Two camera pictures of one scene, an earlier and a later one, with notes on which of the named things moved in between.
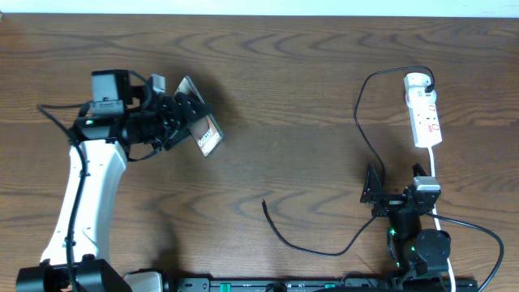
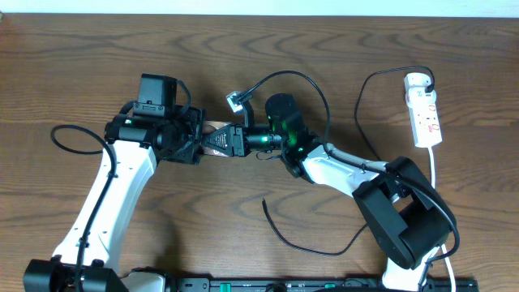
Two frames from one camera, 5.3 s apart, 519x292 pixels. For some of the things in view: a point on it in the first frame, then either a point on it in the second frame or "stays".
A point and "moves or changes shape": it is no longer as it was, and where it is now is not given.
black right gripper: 373,193 -> 236,145
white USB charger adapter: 417,79 stays
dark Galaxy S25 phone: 204,129 moves or changes shape
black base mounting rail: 326,285 stays
